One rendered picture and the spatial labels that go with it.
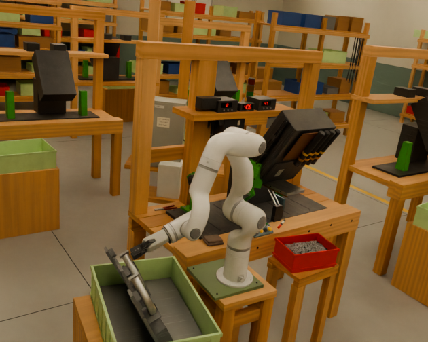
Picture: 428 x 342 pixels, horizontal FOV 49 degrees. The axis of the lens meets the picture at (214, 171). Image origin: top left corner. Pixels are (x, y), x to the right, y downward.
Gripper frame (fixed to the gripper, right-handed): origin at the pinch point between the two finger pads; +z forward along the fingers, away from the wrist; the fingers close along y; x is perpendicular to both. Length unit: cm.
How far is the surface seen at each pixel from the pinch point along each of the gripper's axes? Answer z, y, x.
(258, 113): -120, -78, -55
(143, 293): 5.0, 13.5, 17.0
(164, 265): -12.8, -43.4, 5.4
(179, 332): -1.5, -15.6, 36.2
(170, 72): -299, -698, -430
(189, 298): -13.7, -26.0, 26.5
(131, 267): 3.5, 1.1, 4.4
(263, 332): -42, -57, 60
